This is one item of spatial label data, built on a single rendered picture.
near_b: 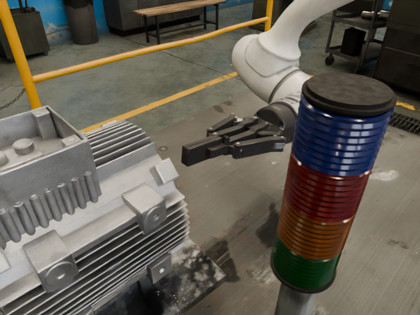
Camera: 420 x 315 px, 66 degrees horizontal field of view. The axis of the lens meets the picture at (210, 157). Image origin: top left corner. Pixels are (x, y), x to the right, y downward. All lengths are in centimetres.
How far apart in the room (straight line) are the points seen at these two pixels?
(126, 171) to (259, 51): 46
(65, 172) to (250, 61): 52
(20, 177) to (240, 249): 44
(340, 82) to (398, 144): 84
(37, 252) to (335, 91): 27
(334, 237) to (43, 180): 25
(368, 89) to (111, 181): 26
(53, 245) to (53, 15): 495
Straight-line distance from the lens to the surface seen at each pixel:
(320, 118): 22
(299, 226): 28
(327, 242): 29
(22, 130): 40
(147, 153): 38
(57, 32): 526
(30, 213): 33
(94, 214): 35
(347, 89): 23
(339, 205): 26
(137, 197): 35
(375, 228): 76
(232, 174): 82
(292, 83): 71
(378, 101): 22
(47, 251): 32
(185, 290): 46
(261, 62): 73
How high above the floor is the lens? 130
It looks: 35 degrees down
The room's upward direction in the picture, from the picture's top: straight up
